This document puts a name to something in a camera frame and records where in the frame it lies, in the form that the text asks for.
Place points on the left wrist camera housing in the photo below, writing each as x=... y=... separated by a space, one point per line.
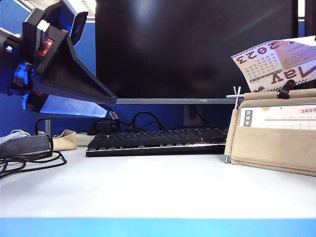
x=79 y=27

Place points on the black AOC computer monitor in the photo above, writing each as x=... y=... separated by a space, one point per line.
x=172 y=49

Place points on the white power strip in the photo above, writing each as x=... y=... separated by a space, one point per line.
x=82 y=139

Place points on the June calendar paper page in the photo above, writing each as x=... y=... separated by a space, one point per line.
x=271 y=118

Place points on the May calendar paper page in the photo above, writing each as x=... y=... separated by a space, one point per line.
x=266 y=61

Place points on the black power adapter brick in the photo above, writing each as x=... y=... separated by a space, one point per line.
x=24 y=145

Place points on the small beige fabric pouch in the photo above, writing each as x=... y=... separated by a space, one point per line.
x=65 y=142

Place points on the beige canvas calendar stand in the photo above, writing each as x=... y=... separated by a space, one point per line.
x=271 y=148

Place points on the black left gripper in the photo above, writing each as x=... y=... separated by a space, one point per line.
x=19 y=61

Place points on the silver partition post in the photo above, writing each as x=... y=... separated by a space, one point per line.
x=48 y=127

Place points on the black HSD computer monitor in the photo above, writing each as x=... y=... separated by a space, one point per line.
x=310 y=17

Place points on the black mechanical keyboard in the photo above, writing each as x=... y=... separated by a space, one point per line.
x=148 y=140

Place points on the white face mask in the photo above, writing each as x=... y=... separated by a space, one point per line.
x=6 y=139

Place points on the black wall plug adapter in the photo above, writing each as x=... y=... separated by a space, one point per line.
x=102 y=127

